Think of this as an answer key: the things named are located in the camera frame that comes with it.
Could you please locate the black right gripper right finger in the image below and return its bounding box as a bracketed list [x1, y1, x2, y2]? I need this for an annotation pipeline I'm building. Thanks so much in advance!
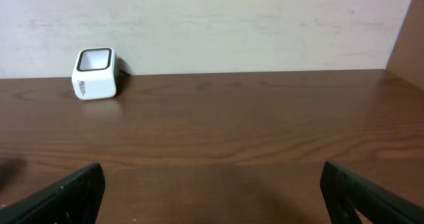
[320, 161, 423, 224]

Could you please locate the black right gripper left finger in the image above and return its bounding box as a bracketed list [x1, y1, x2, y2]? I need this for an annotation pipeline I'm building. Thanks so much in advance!
[1, 162, 105, 223]

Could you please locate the white barcode scanner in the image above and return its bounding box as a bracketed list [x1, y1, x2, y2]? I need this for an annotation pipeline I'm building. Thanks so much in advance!
[72, 47, 119, 100]

